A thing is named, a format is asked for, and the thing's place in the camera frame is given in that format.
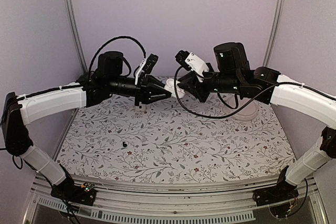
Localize white earbud charging case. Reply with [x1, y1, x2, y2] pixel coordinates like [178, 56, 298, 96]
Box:
[164, 78, 186, 99]

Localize white round dish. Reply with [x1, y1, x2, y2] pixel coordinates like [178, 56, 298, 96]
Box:
[222, 96, 259, 122]

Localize right aluminium corner post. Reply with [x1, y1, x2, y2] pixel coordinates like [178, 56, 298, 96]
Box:
[262, 0, 285, 67]

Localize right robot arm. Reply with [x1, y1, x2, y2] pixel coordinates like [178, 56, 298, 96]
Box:
[175, 42, 335, 201]

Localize aluminium corner post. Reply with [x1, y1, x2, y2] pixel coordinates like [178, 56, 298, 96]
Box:
[64, 0, 88, 72]
[262, 0, 285, 67]

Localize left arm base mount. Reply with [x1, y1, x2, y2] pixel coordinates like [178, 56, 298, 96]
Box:
[50, 182, 97, 206]

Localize left aluminium corner post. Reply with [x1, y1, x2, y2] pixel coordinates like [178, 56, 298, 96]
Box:
[64, 0, 88, 72]

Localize floral patterned table mat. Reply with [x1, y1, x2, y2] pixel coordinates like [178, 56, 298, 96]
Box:
[57, 94, 296, 184]

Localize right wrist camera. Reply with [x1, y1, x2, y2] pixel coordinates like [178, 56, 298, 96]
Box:
[175, 50, 209, 82]

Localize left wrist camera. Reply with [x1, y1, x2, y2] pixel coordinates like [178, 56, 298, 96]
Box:
[134, 54, 159, 85]

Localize small white round device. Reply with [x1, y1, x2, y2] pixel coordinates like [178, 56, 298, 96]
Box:
[138, 105, 145, 111]

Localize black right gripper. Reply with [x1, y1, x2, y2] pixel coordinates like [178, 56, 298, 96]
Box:
[177, 62, 242, 102]

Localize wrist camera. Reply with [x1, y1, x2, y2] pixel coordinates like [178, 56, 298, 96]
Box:
[134, 54, 159, 85]
[175, 50, 209, 82]

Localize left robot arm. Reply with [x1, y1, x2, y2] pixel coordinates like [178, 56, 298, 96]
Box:
[1, 51, 171, 200]

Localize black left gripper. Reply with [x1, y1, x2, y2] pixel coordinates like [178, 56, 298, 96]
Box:
[108, 75, 172, 106]

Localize aluminium front rail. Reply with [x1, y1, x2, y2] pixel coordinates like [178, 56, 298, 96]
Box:
[23, 176, 329, 223]

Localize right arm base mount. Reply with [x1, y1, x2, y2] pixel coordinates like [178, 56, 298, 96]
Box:
[252, 185, 299, 206]

